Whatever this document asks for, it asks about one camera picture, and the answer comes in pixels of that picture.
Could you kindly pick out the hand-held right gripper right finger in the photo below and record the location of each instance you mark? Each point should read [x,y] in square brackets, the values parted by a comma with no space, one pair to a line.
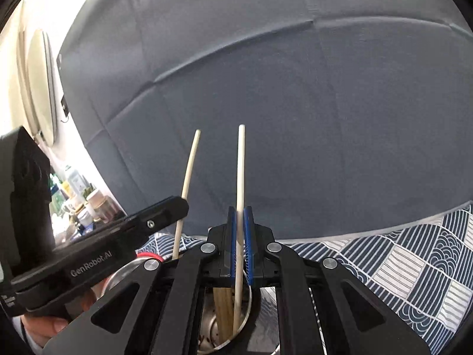
[249,246]

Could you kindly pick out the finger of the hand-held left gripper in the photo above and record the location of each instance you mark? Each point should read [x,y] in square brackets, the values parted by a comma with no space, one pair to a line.
[162,216]

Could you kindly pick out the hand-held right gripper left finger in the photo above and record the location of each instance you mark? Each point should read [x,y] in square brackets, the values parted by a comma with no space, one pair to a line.
[232,246]

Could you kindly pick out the single pale chopstick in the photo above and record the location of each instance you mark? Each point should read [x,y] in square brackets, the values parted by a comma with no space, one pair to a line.
[241,173]
[189,170]

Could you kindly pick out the black utensil holder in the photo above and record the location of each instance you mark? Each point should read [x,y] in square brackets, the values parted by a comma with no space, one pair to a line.
[208,331]

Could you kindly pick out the person's left hand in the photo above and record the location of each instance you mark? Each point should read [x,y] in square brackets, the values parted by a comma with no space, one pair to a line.
[38,331]

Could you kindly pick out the red steel-lined bowl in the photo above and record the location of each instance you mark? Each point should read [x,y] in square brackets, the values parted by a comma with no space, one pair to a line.
[123,271]

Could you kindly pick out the white lidded jar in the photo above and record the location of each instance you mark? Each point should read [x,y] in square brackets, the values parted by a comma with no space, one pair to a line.
[84,217]

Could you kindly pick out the glass jar wooden lid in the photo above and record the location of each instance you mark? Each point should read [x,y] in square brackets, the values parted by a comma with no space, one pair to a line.
[108,210]

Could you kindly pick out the pink jar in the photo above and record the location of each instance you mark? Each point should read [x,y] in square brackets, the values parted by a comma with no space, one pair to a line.
[96,199]

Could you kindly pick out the potted succulent white pot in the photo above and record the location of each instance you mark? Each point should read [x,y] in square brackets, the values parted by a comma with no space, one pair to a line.
[87,193]

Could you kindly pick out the green packets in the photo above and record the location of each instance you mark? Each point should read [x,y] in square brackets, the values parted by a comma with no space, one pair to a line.
[56,194]

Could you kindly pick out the large white bottle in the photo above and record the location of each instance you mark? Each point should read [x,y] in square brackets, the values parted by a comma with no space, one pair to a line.
[76,182]

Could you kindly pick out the grey backdrop cloth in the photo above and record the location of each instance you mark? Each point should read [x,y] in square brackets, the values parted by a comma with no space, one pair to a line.
[295,100]

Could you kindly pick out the blue white patterned tablecloth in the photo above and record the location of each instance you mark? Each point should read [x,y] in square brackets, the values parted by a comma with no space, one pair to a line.
[406,266]

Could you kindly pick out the black wall socket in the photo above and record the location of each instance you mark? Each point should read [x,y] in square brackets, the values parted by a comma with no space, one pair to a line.
[65,106]

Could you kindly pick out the oval wall mirror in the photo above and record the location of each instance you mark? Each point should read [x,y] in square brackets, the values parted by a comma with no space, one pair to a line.
[40,85]

